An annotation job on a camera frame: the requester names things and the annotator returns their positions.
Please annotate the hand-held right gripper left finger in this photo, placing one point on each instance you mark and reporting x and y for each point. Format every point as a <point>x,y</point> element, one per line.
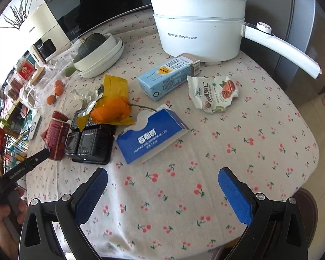
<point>93,191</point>

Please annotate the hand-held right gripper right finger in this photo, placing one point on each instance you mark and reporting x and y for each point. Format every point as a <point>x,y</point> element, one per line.
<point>234,196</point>

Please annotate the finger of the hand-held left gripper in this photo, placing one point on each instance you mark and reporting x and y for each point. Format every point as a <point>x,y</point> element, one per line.
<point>24,166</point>

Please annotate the red drink can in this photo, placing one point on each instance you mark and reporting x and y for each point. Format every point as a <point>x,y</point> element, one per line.
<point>57,135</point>

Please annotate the yellow snack wrapper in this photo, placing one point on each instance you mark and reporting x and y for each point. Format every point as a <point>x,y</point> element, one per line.
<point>113,86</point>

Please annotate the person's left hand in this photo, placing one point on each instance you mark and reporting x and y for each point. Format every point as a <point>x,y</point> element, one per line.
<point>0,227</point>

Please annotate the white kitchen scale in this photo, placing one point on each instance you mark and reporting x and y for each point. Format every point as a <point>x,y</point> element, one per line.
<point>33,127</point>

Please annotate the black plastic tray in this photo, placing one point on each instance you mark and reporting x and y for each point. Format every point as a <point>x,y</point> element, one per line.
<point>94,143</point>

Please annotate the cherry print tablecloth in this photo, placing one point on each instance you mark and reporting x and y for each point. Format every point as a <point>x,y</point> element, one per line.
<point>246,146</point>

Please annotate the glass pitcher with wooden lid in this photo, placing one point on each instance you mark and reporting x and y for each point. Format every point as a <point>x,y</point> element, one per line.
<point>33,97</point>

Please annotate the jar of dried red fruit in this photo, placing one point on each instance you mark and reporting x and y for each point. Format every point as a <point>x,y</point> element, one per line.
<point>15,88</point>

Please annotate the small orange kumquat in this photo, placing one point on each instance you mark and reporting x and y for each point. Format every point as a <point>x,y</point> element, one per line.
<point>51,98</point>
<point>60,83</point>
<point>60,90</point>

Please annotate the blue cardboard box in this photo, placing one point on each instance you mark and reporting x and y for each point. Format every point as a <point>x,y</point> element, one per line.
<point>149,140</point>

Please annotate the brown wooden stool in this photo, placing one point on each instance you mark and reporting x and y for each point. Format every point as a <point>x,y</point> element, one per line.
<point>307,214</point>

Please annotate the orange fruit peel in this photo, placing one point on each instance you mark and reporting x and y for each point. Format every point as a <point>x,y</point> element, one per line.
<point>111,111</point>

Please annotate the red label jar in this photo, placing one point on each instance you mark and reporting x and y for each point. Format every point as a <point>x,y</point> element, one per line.
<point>25,70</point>

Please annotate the crumpled silver white wrapper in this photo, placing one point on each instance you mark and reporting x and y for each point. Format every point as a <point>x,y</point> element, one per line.
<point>84,93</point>

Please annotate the white nut snack packet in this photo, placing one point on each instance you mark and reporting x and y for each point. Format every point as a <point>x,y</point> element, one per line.
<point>214,94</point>

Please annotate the green vegetable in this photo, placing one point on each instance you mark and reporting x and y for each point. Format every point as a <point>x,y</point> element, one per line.
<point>70,71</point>

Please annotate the white plate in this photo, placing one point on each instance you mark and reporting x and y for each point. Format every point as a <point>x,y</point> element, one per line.
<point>105,70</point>

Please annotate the white deep bowl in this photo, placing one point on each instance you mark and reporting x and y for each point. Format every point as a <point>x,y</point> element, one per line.
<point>97,59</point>

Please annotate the light blue milk carton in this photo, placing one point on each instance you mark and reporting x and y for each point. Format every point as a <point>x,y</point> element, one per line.
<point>165,81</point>

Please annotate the stack of white bowls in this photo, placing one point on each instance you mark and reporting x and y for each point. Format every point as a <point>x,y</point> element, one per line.
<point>112,58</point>

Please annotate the dark green pumpkin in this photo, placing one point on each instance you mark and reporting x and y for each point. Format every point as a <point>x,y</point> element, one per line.
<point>92,46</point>

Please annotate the white countertop appliance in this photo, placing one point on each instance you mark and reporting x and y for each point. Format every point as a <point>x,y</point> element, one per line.
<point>40,24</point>

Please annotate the bare decorative branches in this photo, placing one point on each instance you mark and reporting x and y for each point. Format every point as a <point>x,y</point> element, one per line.
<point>17,15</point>

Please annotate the white electric cooking pot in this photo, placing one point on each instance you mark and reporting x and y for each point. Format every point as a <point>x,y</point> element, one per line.
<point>200,38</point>

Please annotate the black microwave oven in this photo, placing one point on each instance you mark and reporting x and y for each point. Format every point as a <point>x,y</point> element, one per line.
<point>103,2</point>

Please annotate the grey refrigerator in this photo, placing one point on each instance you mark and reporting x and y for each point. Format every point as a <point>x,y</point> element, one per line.
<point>308,19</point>

